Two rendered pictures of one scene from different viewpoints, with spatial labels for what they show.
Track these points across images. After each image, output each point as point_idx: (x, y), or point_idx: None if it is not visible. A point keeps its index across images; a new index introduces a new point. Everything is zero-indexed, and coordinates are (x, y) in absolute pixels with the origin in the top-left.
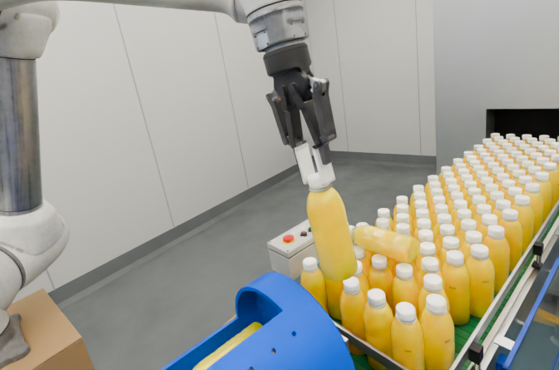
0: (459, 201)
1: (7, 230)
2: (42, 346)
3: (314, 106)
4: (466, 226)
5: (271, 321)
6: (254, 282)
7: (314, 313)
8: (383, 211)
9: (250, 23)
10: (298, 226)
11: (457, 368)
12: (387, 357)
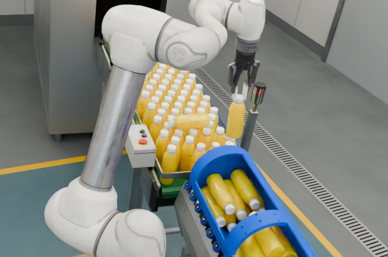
0: (174, 86)
1: (116, 198)
2: None
3: (254, 71)
4: (194, 100)
5: (246, 158)
6: (216, 154)
7: (245, 151)
8: (152, 105)
9: (249, 44)
10: (130, 133)
11: None
12: None
